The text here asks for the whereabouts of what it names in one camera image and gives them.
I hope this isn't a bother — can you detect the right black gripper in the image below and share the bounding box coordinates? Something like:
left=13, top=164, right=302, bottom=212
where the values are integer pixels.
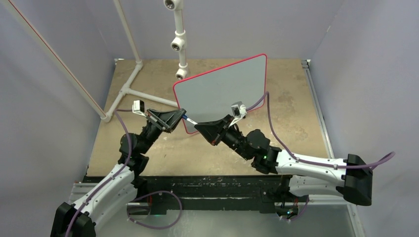
left=196, top=115, right=251, bottom=161

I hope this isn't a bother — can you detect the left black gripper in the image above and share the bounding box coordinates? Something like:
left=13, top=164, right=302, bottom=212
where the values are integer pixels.
left=139, top=109, right=184, bottom=155

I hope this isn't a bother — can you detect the white marker pen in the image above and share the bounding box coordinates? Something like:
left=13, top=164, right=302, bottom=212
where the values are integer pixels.
left=182, top=115, right=198, bottom=125

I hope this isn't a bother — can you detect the red framed whiteboard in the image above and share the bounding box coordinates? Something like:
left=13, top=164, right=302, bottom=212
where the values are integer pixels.
left=172, top=54, right=267, bottom=122

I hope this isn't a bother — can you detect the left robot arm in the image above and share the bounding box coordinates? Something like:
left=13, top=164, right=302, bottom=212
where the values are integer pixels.
left=50, top=109, right=186, bottom=237

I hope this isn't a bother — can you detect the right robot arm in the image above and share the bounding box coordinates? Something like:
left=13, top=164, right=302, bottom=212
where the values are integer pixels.
left=194, top=115, right=373, bottom=206

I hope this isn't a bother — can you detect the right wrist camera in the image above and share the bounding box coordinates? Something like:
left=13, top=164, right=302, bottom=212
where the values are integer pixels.
left=229, top=101, right=247, bottom=127

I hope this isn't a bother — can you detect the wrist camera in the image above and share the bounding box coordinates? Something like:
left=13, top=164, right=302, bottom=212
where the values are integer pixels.
left=131, top=100, right=147, bottom=117
left=229, top=101, right=247, bottom=127

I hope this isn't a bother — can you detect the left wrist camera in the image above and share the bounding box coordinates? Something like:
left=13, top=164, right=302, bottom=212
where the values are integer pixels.
left=131, top=100, right=147, bottom=117

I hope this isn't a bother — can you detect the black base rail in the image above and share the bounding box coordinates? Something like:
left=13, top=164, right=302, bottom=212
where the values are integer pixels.
left=82, top=175, right=338, bottom=215

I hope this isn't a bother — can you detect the white pvc pipe frame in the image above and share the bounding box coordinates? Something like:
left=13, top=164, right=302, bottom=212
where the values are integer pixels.
left=0, top=0, right=189, bottom=122

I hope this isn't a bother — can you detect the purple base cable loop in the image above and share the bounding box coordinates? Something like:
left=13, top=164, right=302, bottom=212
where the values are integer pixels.
left=126, top=190, right=183, bottom=230

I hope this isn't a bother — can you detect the aluminium table frame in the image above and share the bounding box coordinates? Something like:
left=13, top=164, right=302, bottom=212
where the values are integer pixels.
left=59, top=59, right=367, bottom=237

